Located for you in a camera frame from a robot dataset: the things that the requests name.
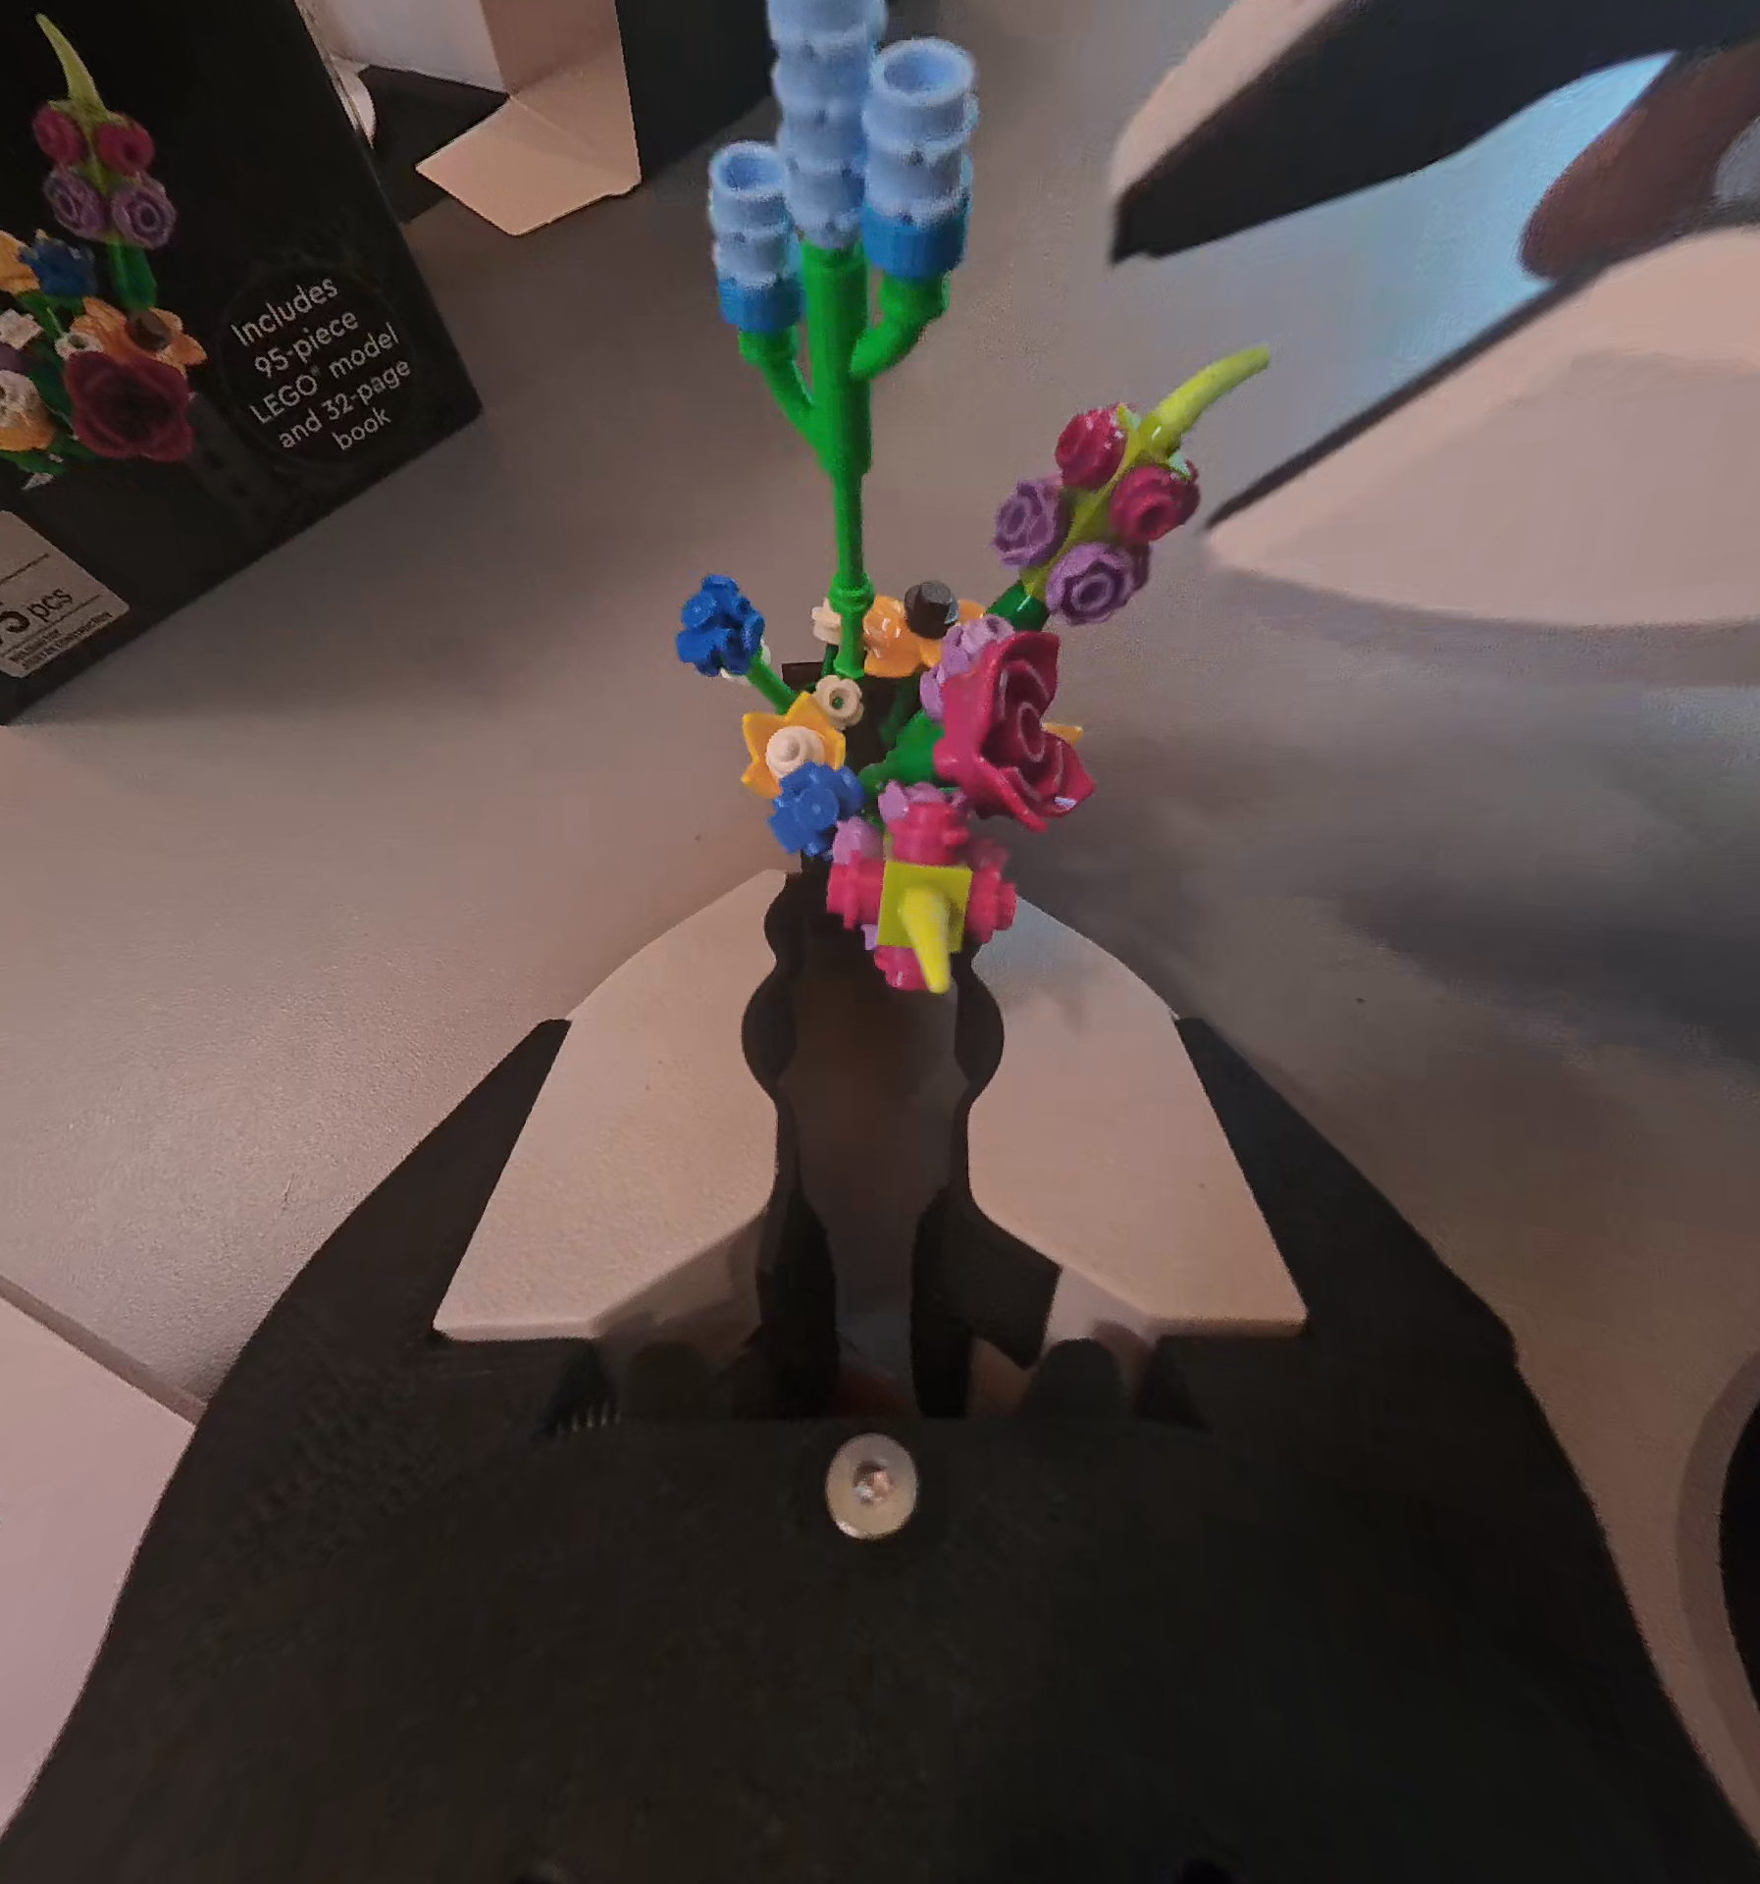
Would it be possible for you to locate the colourful LEGO flower bouquet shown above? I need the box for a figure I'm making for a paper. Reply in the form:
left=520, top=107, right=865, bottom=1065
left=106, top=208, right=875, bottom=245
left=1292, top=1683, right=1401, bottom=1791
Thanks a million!
left=674, top=0, right=1104, bottom=1224

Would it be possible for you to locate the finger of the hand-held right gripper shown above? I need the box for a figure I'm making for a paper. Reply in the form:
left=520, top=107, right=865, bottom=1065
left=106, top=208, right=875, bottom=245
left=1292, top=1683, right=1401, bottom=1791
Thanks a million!
left=1109, top=0, right=1760, bottom=269
left=1206, top=217, right=1760, bottom=637

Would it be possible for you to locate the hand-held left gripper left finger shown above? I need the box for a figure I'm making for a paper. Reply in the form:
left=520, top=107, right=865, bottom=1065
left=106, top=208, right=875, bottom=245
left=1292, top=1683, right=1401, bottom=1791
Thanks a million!
left=436, top=868, right=839, bottom=1412

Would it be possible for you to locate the printed black lego box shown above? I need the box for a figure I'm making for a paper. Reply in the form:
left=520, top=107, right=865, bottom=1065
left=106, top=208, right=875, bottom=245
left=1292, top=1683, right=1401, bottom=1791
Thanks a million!
left=0, top=0, right=483, bottom=725

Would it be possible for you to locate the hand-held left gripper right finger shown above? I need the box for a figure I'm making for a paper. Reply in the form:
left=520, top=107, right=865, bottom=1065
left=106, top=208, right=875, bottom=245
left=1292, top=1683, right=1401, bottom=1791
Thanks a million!
left=909, top=899, right=1310, bottom=1412

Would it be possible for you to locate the lego instruction booklet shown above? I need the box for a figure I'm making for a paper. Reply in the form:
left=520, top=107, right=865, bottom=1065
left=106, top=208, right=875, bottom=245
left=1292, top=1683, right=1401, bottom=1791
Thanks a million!
left=0, top=1251, right=202, bottom=1884

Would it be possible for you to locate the purple magenta lego flower stem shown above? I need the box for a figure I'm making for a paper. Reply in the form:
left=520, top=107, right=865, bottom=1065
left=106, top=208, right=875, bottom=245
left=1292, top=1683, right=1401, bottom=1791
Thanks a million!
left=989, top=347, right=1274, bottom=627

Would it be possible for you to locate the person's right hand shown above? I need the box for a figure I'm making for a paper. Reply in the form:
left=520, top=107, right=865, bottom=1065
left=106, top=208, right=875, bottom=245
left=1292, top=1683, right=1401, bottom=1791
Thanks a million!
left=1518, top=27, right=1760, bottom=284

